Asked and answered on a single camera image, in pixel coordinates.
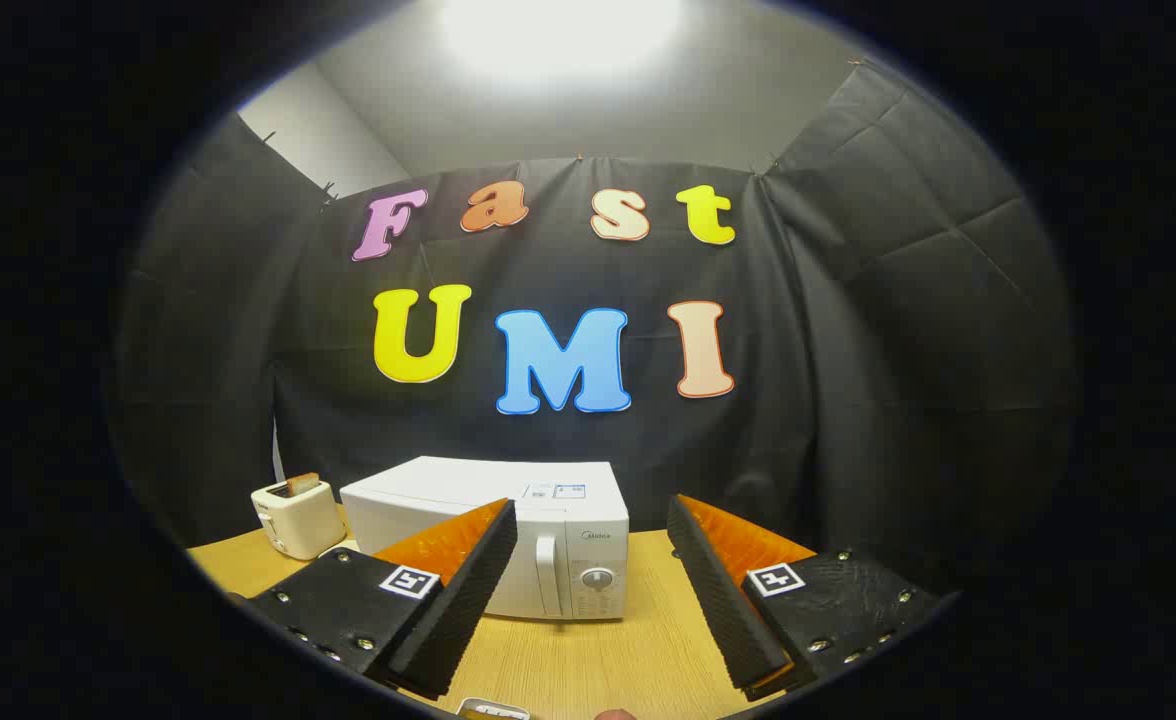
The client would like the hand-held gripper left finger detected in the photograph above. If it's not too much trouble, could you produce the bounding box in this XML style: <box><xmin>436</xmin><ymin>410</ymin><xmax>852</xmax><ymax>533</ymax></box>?
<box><xmin>244</xmin><ymin>498</ymin><xmax>519</xmax><ymax>699</ymax></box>

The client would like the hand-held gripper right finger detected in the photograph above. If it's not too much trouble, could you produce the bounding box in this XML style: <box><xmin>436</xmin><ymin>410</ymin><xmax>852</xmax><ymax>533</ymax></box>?
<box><xmin>666</xmin><ymin>494</ymin><xmax>941</xmax><ymax>701</ymax></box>

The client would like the white microwave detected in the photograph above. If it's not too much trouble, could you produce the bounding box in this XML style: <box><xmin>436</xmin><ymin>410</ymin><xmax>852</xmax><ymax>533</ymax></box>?
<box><xmin>340</xmin><ymin>456</ymin><xmax>631</xmax><ymax>621</ymax></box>

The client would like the small white tray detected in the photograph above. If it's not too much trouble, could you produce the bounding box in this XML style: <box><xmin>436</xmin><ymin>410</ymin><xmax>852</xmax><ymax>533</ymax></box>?
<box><xmin>456</xmin><ymin>697</ymin><xmax>532</xmax><ymax>720</ymax></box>

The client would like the cream toaster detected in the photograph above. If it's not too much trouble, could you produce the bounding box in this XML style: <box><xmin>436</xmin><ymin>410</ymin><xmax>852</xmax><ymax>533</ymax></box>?
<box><xmin>251</xmin><ymin>478</ymin><xmax>347</xmax><ymax>561</ymax></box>

